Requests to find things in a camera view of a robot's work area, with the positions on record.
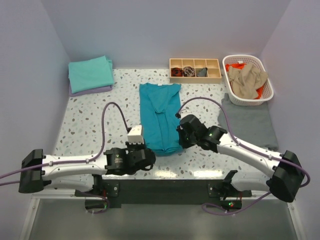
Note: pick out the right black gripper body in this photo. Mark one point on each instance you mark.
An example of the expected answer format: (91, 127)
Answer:
(186, 141)

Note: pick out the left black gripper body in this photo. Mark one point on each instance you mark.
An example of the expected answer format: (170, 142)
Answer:
(134, 148)

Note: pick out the teal t shirt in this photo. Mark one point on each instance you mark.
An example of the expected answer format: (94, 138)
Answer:
(158, 106)

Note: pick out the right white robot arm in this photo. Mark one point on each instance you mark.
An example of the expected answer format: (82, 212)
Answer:
(280, 174)

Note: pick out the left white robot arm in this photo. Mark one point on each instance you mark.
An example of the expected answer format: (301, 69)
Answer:
(39, 171)

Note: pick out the grey rolled sock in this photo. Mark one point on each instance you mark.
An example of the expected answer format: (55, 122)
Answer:
(201, 72)

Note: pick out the wooden compartment tray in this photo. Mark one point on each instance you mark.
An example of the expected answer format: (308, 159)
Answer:
(214, 75)

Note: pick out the brown white rolled sock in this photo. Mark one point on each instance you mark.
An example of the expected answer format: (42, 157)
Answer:
(189, 71)

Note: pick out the red black rolled sock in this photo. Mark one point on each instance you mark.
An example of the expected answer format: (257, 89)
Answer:
(177, 72)

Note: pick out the folded grey t shirt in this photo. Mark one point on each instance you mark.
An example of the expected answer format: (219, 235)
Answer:
(250, 123)

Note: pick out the beige t shirt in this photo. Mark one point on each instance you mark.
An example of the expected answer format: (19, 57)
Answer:
(247, 80)

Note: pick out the folded lavender t shirt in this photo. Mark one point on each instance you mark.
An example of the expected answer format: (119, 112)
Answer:
(90, 91)

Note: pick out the orange t shirt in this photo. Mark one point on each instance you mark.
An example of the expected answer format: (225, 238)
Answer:
(235, 66)

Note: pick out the white laundry basket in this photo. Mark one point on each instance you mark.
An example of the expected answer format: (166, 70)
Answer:
(268, 91)

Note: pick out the folded mint t shirt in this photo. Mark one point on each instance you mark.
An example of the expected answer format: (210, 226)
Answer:
(90, 74)

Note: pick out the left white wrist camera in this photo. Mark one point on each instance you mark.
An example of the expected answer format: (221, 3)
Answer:
(135, 135)

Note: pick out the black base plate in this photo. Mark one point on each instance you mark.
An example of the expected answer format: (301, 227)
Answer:
(163, 192)

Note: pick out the aluminium rail frame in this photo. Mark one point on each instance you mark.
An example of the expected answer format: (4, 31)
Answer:
(65, 218)

